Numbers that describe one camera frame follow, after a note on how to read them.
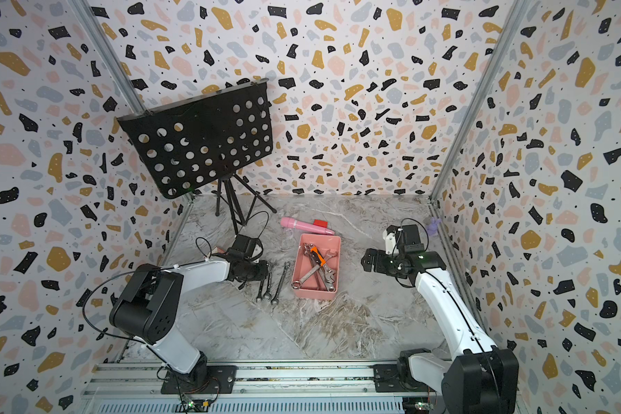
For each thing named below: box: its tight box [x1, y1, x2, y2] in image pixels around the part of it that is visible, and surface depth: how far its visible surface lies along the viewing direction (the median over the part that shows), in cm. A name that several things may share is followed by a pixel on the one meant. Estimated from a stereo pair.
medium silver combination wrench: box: [270, 260, 291, 306], surface depth 92 cm
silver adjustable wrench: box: [321, 263, 336, 292], surface depth 91 cm
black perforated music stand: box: [117, 78, 277, 235], surface depth 77 cm
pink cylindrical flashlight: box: [280, 216, 336, 236], surface depth 111 cm
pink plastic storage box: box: [291, 232, 342, 301], surface depth 97 cm
